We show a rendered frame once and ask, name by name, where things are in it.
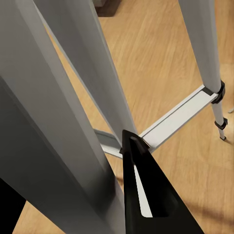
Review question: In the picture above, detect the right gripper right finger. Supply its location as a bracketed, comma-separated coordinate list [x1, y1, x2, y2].
[122, 130, 204, 234]

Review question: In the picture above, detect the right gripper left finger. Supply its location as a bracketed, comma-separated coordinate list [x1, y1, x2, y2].
[0, 178, 27, 234]

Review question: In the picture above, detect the camera tripod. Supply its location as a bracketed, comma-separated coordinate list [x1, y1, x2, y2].
[0, 0, 228, 234]

